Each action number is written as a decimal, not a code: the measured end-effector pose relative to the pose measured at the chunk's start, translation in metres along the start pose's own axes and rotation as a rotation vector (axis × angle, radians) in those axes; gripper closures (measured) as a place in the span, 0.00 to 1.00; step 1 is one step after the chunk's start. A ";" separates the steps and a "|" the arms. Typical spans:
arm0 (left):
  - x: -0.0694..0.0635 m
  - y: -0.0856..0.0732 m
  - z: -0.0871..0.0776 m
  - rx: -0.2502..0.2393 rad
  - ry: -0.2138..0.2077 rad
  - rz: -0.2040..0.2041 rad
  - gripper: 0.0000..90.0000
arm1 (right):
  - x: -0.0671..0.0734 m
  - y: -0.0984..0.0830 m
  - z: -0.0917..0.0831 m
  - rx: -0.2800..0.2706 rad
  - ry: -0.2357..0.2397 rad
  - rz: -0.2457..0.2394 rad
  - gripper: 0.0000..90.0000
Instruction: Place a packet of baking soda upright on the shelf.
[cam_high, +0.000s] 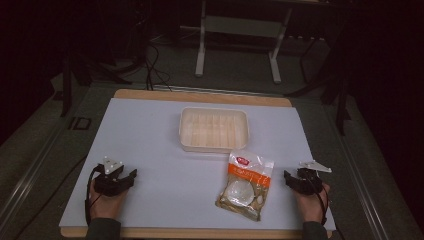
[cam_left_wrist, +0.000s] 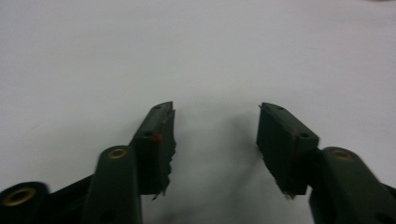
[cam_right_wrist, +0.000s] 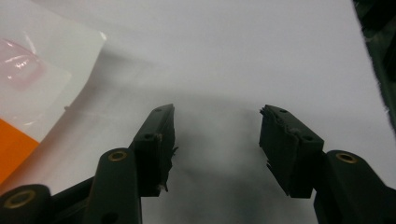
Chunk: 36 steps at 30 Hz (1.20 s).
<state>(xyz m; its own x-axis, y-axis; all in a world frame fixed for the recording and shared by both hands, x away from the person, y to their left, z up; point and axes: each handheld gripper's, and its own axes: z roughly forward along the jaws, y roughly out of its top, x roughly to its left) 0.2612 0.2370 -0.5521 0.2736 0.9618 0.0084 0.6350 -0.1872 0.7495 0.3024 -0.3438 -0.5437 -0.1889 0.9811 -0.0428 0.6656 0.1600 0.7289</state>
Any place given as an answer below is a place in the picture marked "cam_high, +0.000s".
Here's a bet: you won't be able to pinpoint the aluminium floor rail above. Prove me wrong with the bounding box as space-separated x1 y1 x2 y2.
0 109 79 228
324 103 391 240

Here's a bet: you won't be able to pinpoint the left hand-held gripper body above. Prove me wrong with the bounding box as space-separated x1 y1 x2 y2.
92 155 127 197

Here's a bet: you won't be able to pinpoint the orange and clear snack packet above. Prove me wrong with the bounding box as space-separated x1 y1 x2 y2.
214 149 275 223

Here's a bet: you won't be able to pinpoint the person's left hand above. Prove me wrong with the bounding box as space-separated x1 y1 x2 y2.
89 186 130 222

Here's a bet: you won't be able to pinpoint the grey metal stand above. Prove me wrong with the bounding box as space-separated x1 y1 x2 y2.
194 0 294 85

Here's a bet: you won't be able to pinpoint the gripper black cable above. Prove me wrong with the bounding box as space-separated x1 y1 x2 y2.
84 163 104 227
305 173 330 226

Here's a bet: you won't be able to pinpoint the black floor bracket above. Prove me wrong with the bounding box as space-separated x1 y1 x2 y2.
67 116 93 131

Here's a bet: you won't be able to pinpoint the white table mat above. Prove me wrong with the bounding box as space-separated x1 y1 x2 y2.
58 97 337 232

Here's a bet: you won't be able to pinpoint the beige plastic tray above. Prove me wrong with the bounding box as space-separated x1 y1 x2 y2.
178 106 251 155

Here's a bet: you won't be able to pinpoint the black floor cables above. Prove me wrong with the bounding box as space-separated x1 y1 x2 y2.
143 42 174 92

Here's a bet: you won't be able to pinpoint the person's right hand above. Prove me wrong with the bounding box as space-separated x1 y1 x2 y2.
292 182 332 224

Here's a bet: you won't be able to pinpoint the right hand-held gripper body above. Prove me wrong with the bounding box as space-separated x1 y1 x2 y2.
294 160 333 197

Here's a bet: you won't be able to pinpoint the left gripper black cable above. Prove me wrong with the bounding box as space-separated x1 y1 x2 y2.
84 163 104 227

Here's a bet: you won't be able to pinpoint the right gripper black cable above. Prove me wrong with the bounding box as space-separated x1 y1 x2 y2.
305 173 330 226

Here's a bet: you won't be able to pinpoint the black stand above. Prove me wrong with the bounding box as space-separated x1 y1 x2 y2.
59 54 133 118
320 63 352 137

